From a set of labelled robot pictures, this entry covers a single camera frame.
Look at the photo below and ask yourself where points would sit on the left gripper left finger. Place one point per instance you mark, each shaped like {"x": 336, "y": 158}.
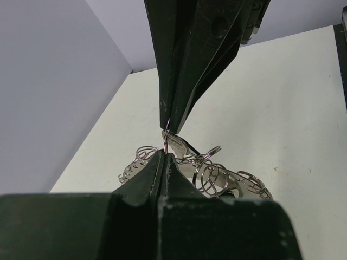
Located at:
{"x": 117, "y": 225}

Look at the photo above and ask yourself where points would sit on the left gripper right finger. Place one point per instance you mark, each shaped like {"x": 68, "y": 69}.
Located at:
{"x": 191, "y": 226}

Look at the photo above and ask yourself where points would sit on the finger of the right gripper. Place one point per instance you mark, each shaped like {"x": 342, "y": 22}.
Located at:
{"x": 170, "y": 23}

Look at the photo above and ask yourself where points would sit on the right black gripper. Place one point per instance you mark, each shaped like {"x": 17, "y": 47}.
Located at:
{"x": 214, "y": 22}

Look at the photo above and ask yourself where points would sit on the large metal keyring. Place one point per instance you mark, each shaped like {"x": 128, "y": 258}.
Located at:
{"x": 215, "y": 180}

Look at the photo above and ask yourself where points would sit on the black tag key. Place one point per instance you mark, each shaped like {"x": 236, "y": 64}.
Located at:
{"x": 180, "y": 147}

